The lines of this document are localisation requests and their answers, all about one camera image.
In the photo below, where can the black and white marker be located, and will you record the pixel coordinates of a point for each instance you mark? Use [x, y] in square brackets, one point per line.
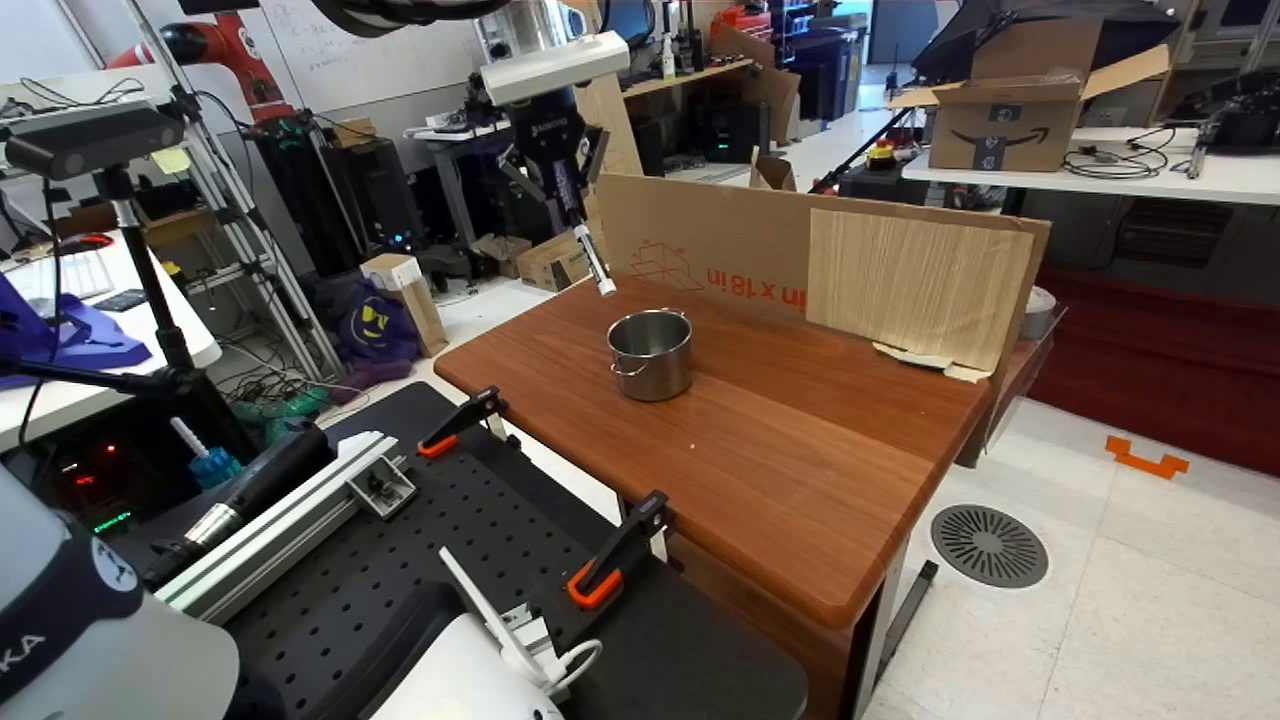
[599, 262]

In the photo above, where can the black camera on tripod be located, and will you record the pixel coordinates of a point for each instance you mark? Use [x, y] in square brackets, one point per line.
[95, 143]

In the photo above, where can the wooden table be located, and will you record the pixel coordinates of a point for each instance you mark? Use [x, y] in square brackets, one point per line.
[747, 452]

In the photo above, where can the white side table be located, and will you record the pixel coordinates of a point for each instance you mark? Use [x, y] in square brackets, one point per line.
[184, 341]

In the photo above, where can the orange floor marker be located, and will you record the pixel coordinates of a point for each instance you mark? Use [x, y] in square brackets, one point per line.
[1144, 461]

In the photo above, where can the white plastic device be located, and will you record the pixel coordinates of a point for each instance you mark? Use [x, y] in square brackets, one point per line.
[455, 673]

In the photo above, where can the black photo umbrella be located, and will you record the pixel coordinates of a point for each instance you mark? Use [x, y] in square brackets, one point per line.
[973, 32]

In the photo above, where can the red machine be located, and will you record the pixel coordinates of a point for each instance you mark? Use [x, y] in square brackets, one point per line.
[234, 62]

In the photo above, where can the round floor drain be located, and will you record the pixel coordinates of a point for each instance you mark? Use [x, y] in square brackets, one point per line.
[988, 546]

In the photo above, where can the open cardboard shipping box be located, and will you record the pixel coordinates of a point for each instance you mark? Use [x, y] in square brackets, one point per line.
[1013, 126]

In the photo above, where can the black tripod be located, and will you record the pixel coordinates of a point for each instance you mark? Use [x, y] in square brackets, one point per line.
[163, 306]

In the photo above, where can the aluminium extrusion rail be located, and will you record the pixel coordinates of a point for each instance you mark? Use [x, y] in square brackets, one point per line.
[283, 524]

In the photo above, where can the purple bag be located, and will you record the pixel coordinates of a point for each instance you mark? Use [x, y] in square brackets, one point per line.
[363, 325]

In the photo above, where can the blue cloth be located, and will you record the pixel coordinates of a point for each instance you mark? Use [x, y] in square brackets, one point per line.
[65, 341]

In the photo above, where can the white desk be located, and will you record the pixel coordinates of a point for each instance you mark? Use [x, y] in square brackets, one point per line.
[1201, 180]

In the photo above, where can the silver metal stand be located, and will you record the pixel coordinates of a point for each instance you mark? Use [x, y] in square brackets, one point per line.
[254, 255]

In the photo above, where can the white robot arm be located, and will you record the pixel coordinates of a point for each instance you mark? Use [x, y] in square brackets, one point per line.
[563, 67]

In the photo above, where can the small aluminium bracket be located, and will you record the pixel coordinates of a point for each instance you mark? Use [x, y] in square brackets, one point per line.
[384, 488]

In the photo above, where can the silver metal pot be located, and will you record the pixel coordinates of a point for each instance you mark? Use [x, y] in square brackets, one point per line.
[649, 366]

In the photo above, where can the black perforated breadboard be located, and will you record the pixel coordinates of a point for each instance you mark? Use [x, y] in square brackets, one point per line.
[442, 562]

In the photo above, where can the black controller box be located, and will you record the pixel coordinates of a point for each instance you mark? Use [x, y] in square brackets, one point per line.
[95, 466]

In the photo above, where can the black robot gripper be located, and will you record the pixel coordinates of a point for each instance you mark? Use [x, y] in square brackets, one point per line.
[548, 147]

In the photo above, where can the yellow red emergency stop button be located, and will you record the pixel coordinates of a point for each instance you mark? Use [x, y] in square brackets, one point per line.
[880, 149]

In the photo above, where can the red floor mat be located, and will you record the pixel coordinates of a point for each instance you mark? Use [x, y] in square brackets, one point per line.
[1172, 362]

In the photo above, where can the brown cardboard sheet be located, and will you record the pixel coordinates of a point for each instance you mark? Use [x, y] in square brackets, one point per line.
[720, 240]

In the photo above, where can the black orange spring clamp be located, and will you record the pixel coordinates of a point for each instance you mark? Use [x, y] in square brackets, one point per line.
[462, 425]
[617, 553]

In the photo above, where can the tan box with white top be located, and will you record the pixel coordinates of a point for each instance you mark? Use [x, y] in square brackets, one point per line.
[415, 314]

